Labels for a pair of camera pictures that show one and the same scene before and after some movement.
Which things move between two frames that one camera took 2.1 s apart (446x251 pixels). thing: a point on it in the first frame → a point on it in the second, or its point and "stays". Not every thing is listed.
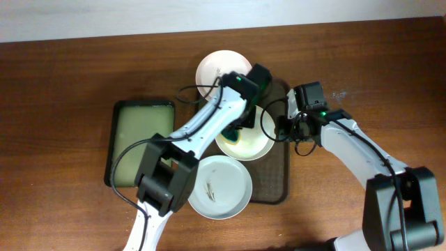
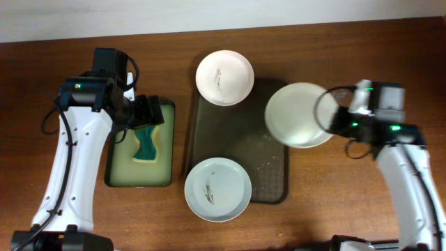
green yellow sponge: (231, 137) → (147, 150)
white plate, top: (214, 64) stays
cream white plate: (255, 142) → (300, 114)
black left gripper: (242, 122) → (150, 113)
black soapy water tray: (132, 125) stays
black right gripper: (284, 131) → (335, 123)
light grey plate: (222, 187) stays
